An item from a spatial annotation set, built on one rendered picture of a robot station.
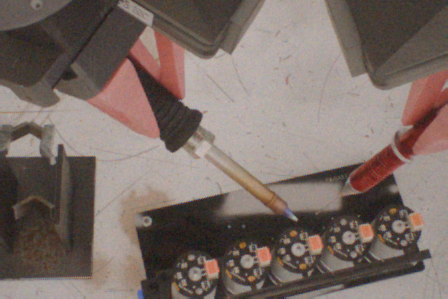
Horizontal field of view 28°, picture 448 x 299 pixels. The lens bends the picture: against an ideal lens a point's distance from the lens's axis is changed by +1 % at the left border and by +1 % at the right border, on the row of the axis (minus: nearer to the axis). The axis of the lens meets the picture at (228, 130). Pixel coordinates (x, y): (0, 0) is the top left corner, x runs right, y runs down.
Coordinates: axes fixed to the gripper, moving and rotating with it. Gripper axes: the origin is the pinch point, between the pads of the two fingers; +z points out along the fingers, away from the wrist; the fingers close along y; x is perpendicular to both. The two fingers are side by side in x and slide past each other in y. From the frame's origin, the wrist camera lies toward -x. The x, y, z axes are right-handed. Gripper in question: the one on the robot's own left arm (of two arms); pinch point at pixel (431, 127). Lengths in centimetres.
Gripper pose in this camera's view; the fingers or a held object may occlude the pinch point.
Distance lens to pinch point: 37.9
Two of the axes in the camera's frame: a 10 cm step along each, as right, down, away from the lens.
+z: -3.7, 4.2, 8.3
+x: 8.8, -1.2, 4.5
